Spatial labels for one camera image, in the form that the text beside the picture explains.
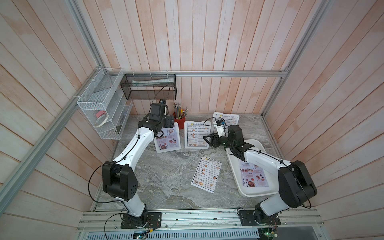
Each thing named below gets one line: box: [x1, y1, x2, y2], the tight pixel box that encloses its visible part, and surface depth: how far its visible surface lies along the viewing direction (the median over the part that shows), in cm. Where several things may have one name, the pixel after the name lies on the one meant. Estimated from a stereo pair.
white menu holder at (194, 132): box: [184, 121, 212, 149], surface depth 95 cm
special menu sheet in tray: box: [239, 160, 269, 188], surface depth 89 cm
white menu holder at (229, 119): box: [212, 112, 240, 130], surface depth 95 cm
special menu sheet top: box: [155, 126, 180, 151], surface depth 95 cm
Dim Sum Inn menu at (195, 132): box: [186, 123, 210, 147], surface depth 95 cm
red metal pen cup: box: [174, 116, 186, 130], surface depth 92 cm
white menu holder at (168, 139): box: [154, 122, 181, 153], surface depth 95 cm
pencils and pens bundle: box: [173, 102, 188, 120], surface depth 106 cm
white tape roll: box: [95, 114, 109, 128], surface depth 81 cm
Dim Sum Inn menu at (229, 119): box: [214, 113, 239, 126], surface depth 95 cm
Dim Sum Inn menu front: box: [190, 156, 223, 194], surface depth 90 cm
